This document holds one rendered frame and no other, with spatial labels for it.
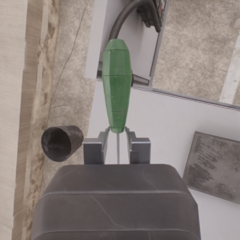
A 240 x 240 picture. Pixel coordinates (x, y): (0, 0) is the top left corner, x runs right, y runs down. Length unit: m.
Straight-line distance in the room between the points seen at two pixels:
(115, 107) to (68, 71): 1.68
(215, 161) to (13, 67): 1.68
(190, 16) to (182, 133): 1.39
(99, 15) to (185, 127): 0.20
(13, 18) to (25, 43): 0.21
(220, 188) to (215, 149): 0.05
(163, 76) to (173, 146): 1.27
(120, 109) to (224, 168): 0.16
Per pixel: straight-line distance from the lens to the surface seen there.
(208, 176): 0.27
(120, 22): 0.34
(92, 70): 0.28
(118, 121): 0.16
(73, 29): 1.86
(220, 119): 0.26
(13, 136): 1.87
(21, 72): 1.70
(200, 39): 1.55
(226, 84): 1.29
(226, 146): 0.25
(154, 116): 0.25
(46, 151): 1.78
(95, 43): 0.28
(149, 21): 0.55
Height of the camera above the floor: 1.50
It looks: 70 degrees down
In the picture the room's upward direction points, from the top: 116 degrees counter-clockwise
